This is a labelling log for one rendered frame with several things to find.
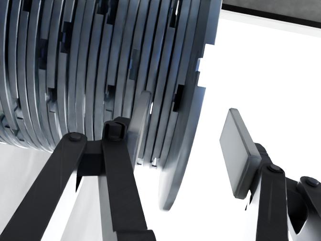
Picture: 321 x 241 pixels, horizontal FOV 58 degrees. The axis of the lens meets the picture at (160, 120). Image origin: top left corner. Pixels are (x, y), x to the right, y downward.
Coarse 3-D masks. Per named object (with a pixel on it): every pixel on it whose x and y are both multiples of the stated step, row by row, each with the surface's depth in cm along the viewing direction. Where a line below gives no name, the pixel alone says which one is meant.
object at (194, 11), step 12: (192, 0) 25; (192, 12) 24; (192, 24) 24; (192, 36) 24; (192, 48) 24; (180, 60) 25; (180, 72) 25; (180, 84) 25; (168, 120) 27; (168, 132) 27; (168, 144) 28; (156, 168) 35
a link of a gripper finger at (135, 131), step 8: (144, 96) 20; (144, 104) 19; (136, 112) 18; (144, 112) 18; (136, 120) 17; (144, 120) 18; (128, 128) 16; (136, 128) 16; (144, 128) 21; (128, 136) 15; (136, 136) 15; (128, 144) 16; (136, 144) 16; (128, 152) 16; (136, 152) 16; (136, 160) 17
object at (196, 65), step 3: (198, 51) 19; (198, 54) 19; (195, 57) 20; (195, 60) 20; (198, 60) 19; (195, 63) 20; (198, 63) 19; (195, 66) 19; (198, 66) 19; (195, 69) 19; (198, 69) 19; (192, 72) 21; (192, 75) 20; (192, 78) 20; (192, 81) 20
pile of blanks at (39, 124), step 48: (0, 0) 24; (48, 0) 24; (96, 0) 27; (144, 0) 24; (0, 48) 24; (48, 48) 24; (96, 48) 24; (144, 48) 24; (0, 96) 26; (48, 96) 29; (96, 96) 26; (48, 144) 34; (144, 144) 29
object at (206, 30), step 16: (208, 0) 19; (208, 16) 18; (208, 32) 18; (192, 64) 22; (176, 96) 38; (192, 96) 18; (192, 112) 19; (176, 128) 26; (192, 128) 19; (176, 144) 23; (192, 144) 19; (176, 160) 20; (160, 176) 36; (176, 176) 21; (160, 192) 31; (176, 192) 22; (160, 208) 27
